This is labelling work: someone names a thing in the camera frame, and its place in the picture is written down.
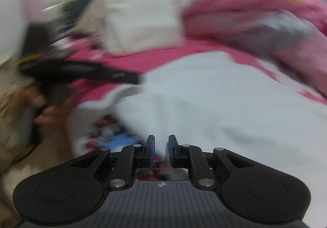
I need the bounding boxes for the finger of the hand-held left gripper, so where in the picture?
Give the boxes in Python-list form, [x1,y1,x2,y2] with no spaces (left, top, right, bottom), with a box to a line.
[63,61,140,85]

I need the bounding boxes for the black cloth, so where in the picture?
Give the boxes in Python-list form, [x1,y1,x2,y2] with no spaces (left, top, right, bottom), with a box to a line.
[55,0,92,37]

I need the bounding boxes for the person's left hand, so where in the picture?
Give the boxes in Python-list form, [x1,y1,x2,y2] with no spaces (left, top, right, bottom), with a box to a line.
[15,85,74,136]

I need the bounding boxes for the beige checked cloth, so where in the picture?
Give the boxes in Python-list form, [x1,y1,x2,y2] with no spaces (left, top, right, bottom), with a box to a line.
[77,0,108,39]

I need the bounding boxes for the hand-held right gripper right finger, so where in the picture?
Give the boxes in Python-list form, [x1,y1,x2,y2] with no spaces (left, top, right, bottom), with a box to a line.
[168,135,256,189]

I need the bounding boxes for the white folded fleece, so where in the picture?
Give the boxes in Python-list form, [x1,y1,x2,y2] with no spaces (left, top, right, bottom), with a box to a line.
[98,0,183,56]

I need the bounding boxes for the person's left forearm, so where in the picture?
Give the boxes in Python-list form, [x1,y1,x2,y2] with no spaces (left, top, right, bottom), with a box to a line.
[0,65,39,172]

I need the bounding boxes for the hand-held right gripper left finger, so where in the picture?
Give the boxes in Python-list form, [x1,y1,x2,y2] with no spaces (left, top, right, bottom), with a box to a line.
[70,135,155,190]

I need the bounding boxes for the pink patterned duvet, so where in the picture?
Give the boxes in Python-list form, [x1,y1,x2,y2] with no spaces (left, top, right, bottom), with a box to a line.
[143,0,327,106]

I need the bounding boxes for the white sweatshirt orange bear outline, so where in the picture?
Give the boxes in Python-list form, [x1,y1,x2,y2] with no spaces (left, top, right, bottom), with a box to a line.
[72,52,327,218]

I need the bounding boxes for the pink floral bed blanket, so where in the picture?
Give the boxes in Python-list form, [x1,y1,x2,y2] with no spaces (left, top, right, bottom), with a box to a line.
[51,36,327,182]

